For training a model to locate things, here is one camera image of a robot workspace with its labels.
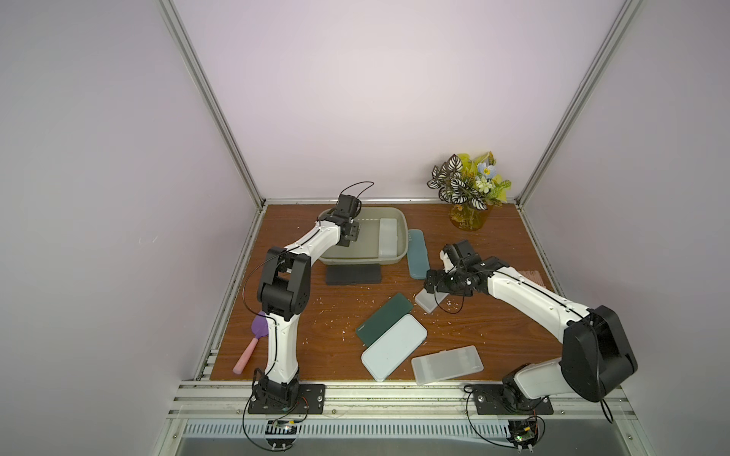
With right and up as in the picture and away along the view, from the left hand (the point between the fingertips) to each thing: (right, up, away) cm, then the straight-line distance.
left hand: (347, 224), depth 101 cm
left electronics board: (-15, -55, -29) cm, 64 cm away
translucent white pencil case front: (+31, -40, -23) cm, 55 cm away
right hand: (+30, -17, -15) cm, 37 cm away
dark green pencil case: (+13, -30, -15) cm, 36 cm away
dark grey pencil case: (+2, -18, -2) cm, 18 cm away
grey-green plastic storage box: (+6, -10, +9) cm, 15 cm away
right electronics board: (+48, -53, -31) cm, 78 cm away
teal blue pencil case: (+26, -11, 0) cm, 28 cm away
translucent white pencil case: (+28, -26, -10) cm, 39 cm away
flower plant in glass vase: (+42, +13, -9) cm, 45 cm away
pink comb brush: (+66, -18, -5) cm, 69 cm away
